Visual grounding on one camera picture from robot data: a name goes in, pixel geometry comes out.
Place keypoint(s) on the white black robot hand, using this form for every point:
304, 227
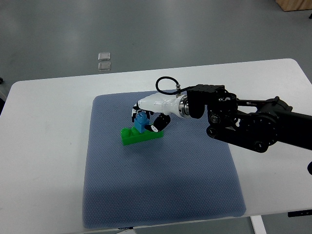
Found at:
163, 104

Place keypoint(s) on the blue toy block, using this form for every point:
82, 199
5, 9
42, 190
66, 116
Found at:
141, 121

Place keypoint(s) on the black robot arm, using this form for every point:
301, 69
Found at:
250, 124

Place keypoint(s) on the green four-stud toy block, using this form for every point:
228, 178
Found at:
132, 136

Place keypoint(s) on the grey-blue textured mat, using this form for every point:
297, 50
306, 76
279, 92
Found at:
182, 176

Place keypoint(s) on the upper metal floor plate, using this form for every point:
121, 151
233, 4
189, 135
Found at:
104, 56

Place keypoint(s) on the white table leg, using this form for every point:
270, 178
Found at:
258, 225

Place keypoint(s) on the wooden box corner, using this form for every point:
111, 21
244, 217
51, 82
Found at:
294, 5

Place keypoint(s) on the black table control panel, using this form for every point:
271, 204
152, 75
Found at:
300, 213

